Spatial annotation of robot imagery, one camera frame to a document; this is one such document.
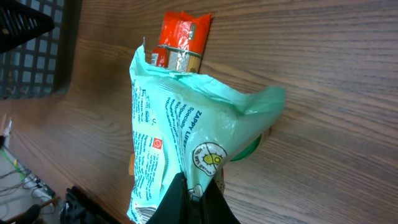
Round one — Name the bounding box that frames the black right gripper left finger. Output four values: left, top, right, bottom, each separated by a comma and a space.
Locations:
147, 172, 188, 224

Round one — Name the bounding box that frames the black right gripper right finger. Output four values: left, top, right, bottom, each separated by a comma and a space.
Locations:
200, 180, 240, 224

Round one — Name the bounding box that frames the green lidded jar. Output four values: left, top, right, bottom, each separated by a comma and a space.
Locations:
232, 129, 271, 161

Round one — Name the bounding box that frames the orange Kleenex tissue pack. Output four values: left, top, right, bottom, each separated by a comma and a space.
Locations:
128, 154, 135, 176

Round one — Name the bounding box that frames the teal tissue pack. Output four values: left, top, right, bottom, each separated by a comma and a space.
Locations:
127, 46, 285, 223

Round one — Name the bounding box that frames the orange spaghetti packet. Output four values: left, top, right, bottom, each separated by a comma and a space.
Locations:
151, 11, 212, 73

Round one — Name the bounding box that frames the grey plastic mesh basket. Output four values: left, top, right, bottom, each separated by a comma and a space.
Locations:
1, 0, 81, 100

